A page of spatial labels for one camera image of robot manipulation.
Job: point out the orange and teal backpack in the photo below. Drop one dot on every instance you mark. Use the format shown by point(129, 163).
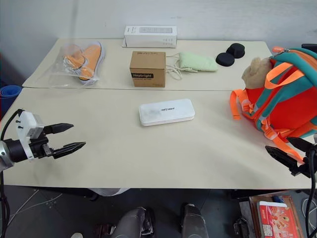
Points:
point(284, 104)

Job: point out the black table leg frame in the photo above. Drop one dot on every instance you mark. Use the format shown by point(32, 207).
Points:
point(74, 193)

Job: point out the blue rolled mat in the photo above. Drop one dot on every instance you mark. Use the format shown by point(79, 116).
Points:
point(10, 95)

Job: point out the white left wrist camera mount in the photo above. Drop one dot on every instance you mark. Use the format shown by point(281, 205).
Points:
point(26, 122)

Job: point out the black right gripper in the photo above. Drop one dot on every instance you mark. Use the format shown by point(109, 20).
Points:
point(309, 163)

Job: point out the orange canvas shoe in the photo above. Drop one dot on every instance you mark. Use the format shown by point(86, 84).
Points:
point(92, 53)
point(74, 63)

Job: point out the tan plush bear toy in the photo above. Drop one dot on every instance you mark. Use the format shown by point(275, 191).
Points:
point(256, 73)

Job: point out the black round disc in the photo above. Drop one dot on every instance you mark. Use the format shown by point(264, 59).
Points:
point(225, 60)
point(236, 50)

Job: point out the red printed box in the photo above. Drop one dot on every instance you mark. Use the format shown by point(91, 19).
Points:
point(280, 220)

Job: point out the black object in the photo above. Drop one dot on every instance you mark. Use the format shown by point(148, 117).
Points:
point(309, 47)

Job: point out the dark rounded robot leg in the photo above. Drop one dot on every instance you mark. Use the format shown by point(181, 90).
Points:
point(194, 220)
point(132, 223)

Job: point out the brown wooden crate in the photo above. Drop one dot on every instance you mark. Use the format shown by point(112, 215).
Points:
point(253, 213)

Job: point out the white case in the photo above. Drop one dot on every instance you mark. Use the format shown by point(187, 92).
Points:
point(167, 112)

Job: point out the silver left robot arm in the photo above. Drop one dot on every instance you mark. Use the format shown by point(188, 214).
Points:
point(11, 151)

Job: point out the brown cardboard box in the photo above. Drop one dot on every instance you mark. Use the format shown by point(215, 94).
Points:
point(148, 67)

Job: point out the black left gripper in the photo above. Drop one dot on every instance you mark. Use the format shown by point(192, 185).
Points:
point(39, 147)

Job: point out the long white carton box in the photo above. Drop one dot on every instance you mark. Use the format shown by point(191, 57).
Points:
point(151, 37)

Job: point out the orange shoes in plastic bag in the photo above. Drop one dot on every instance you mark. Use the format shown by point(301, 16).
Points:
point(59, 74)

